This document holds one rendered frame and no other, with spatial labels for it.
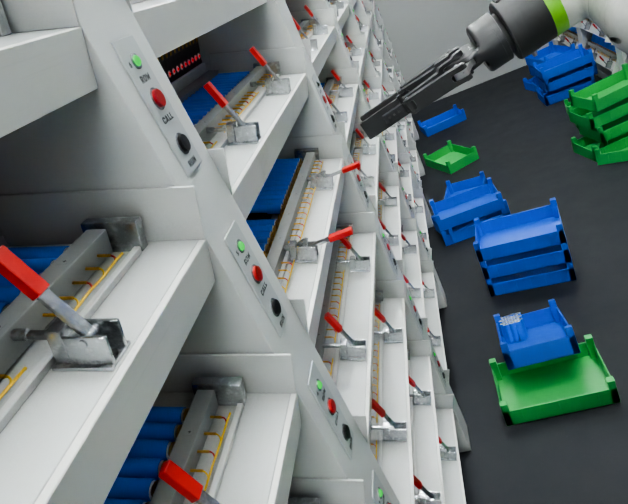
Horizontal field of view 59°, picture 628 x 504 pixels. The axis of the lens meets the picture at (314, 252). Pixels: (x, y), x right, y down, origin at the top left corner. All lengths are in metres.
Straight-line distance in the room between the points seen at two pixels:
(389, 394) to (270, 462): 0.59
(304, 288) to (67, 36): 0.43
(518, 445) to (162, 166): 1.38
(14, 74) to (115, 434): 0.22
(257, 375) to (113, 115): 0.28
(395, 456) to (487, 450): 0.73
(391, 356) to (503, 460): 0.59
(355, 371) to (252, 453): 0.37
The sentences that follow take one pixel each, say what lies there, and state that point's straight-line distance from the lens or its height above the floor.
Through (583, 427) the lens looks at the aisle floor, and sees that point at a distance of 1.69.
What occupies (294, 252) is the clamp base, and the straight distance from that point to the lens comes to 0.79.
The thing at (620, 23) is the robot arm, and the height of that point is 1.07.
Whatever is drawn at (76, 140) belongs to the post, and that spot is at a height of 1.23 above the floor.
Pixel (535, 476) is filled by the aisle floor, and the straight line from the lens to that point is 1.61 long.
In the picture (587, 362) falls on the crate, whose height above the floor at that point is 0.00.
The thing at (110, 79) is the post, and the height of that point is 1.26.
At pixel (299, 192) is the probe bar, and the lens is 0.96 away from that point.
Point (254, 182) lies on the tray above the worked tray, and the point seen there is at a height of 1.09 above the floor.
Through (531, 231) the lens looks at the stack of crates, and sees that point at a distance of 2.20.
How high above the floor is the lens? 1.26
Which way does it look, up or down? 24 degrees down
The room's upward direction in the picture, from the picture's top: 27 degrees counter-clockwise
